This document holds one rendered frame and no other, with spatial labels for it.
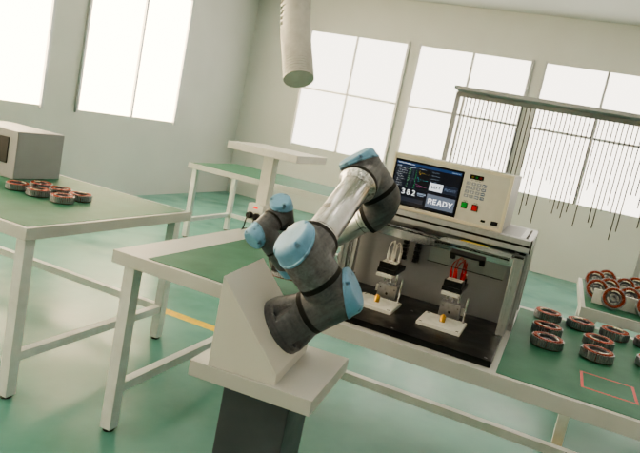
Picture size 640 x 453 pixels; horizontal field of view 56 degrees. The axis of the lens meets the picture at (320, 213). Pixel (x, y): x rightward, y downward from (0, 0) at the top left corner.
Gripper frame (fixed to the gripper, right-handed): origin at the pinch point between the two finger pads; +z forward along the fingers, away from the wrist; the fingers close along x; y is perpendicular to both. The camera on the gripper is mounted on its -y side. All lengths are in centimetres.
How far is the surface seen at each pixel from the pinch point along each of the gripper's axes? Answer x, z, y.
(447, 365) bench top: -62, -6, -23
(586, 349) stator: -106, 16, 12
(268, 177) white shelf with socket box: 46, 34, 79
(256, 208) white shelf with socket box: 47, 44, 65
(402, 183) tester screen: -31, -17, 41
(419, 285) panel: -44, 20, 25
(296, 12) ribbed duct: 52, -21, 146
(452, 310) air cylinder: -59, 13, 11
